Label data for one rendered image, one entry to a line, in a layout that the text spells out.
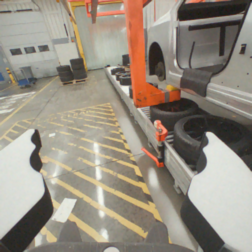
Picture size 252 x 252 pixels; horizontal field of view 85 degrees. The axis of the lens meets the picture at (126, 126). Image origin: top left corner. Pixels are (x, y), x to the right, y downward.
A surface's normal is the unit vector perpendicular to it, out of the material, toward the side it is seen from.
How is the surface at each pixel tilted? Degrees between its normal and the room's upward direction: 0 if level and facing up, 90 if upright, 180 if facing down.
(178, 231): 0
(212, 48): 87
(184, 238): 0
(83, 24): 90
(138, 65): 90
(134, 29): 90
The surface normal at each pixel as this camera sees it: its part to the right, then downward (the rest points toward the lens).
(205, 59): 0.10, -0.16
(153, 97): 0.22, 0.47
